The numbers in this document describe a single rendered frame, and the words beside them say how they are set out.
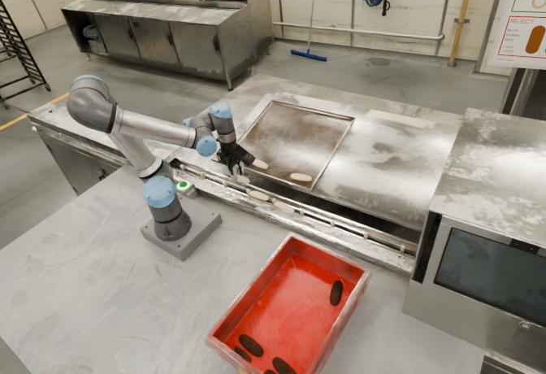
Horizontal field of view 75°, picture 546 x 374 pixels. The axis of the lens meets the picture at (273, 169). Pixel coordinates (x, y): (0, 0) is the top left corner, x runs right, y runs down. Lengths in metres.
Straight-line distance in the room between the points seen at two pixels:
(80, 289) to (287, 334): 0.82
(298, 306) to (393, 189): 0.63
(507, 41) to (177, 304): 1.59
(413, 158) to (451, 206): 0.74
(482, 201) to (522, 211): 0.08
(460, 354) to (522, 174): 0.56
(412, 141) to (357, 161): 0.27
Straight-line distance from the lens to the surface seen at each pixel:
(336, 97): 2.37
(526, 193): 1.06
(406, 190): 1.56
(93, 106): 1.22
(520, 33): 1.71
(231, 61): 4.35
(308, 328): 1.26
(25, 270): 1.82
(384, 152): 1.69
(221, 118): 1.40
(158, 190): 1.38
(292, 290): 1.33
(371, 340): 1.26
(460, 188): 1.01
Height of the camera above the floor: 1.95
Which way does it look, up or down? 39 degrees down
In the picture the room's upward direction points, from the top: 8 degrees counter-clockwise
